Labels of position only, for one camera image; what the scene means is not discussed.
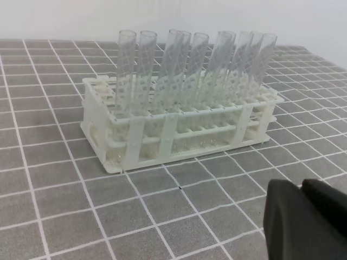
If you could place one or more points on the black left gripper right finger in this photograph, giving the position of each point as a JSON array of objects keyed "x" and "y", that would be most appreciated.
[{"x": 328, "y": 201}]

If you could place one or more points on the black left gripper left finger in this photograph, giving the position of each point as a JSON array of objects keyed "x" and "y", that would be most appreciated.
[{"x": 294, "y": 229}]

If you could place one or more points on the white plastic test tube rack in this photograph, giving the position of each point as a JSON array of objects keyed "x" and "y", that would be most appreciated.
[{"x": 134, "y": 142}]

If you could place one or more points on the grey grid tablecloth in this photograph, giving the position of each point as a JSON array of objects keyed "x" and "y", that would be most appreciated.
[{"x": 58, "y": 202}]

